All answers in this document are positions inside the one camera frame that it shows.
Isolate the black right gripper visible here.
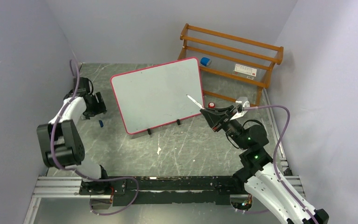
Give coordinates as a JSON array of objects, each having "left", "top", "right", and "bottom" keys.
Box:
[{"left": 200, "top": 105, "right": 248, "bottom": 150}]

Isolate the white blue whiteboard marker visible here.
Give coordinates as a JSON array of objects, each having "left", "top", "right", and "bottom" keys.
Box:
[{"left": 186, "top": 94, "right": 204, "bottom": 109}]

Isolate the pink-framed whiteboard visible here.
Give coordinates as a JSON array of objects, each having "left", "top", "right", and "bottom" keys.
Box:
[{"left": 110, "top": 57, "right": 204, "bottom": 134}]

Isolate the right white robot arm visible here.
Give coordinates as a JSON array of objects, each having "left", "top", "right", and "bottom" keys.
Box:
[{"left": 200, "top": 105, "right": 329, "bottom": 224}]

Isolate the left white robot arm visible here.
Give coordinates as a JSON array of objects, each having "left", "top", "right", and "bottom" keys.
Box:
[{"left": 36, "top": 77, "right": 110, "bottom": 194}]

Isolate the wooden shelf rack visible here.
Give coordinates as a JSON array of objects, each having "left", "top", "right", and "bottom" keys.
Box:
[{"left": 178, "top": 23, "right": 284, "bottom": 105}]

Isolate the white cardboard box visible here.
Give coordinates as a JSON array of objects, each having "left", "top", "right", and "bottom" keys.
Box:
[{"left": 233, "top": 64, "right": 257, "bottom": 80}]

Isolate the blue grey board eraser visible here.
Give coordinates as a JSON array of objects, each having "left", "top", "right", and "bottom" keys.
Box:
[{"left": 200, "top": 57, "right": 212, "bottom": 67}]

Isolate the black base beam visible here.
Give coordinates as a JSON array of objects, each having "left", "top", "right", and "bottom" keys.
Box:
[{"left": 79, "top": 175, "right": 247, "bottom": 206}]

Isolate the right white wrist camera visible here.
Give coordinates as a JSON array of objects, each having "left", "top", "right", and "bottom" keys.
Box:
[{"left": 230, "top": 97, "right": 250, "bottom": 120}]

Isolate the aluminium base frame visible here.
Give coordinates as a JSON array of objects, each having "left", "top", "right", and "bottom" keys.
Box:
[{"left": 23, "top": 175, "right": 306, "bottom": 224}]

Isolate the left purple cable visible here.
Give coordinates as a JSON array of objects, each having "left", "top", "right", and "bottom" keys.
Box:
[{"left": 49, "top": 59, "right": 139, "bottom": 217}]

